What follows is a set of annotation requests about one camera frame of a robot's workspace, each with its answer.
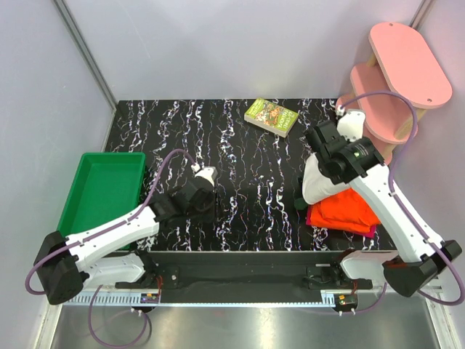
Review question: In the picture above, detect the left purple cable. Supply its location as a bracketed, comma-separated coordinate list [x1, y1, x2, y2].
[24, 148, 199, 346]

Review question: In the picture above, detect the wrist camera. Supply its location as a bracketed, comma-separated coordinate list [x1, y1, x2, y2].
[191, 163, 218, 187]
[336, 105, 365, 143]

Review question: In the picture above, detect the white and green t-shirt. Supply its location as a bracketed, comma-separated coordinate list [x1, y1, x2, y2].
[294, 153, 349, 210]

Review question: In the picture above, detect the green paperback book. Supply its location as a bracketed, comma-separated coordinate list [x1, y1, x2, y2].
[244, 98, 299, 138]

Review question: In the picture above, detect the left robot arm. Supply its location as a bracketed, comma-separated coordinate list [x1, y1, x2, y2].
[33, 177, 216, 305]

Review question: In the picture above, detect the magenta folded t-shirt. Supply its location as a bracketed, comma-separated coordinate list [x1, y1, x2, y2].
[306, 216, 376, 238]

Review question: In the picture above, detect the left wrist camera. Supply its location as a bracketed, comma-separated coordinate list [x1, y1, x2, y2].
[191, 163, 218, 187]

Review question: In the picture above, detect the pink three-tier shelf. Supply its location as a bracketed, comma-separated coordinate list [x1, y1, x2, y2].
[336, 22, 453, 163]

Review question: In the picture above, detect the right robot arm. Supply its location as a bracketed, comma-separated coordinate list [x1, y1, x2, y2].
[305, 121, 462, 297]

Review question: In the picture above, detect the orange folded t-shirt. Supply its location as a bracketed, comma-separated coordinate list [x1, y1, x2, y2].
[307, 188, 381, 228]

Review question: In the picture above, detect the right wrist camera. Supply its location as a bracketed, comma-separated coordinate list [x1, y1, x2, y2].
[336, 105, 365, 143]

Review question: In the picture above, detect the green plastic tray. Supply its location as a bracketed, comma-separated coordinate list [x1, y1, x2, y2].
[57, 152, 145, 237]

